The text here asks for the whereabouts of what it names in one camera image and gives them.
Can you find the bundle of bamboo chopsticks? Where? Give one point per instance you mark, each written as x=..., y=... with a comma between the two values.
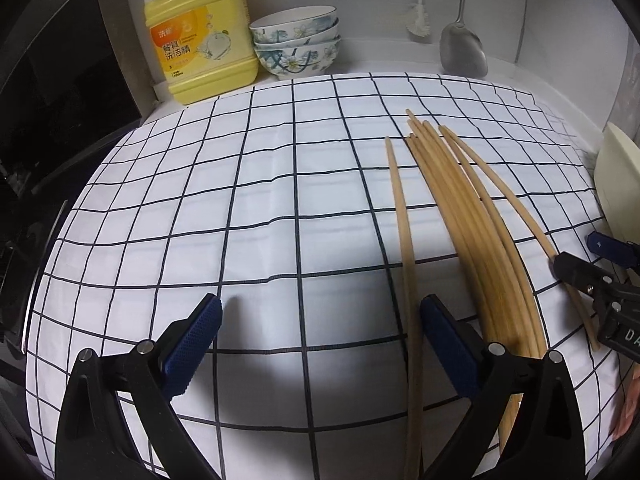
x=460, y=230

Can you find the floral ceramic bowl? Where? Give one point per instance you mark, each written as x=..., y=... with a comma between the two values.
x=295, y=17
x=300, y=62
x=300, y=44

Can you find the person's right hand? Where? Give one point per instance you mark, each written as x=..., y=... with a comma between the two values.
x=631, y=410

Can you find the white black-grid tablecloth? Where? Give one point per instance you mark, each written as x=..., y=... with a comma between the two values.
x=200, y=210

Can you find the cream round basin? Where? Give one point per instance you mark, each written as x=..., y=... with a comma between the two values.
x=620, y=175

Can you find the bamboo chopstick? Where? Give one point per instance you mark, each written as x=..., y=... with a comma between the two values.
x=539, y=235
x=402, y=220

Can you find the metal cooking spatula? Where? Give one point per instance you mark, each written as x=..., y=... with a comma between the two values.
x=462, y=52

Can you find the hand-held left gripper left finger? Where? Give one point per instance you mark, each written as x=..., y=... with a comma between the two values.
x=195, y=345

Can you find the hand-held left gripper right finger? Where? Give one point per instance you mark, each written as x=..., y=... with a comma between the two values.
x=450, y=350

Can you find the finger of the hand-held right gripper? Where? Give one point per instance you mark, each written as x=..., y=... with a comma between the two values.
x=612, y=247
x=575, y=267

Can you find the yellow dish soap bottle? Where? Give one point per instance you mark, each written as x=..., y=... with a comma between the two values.
x=210, y=45

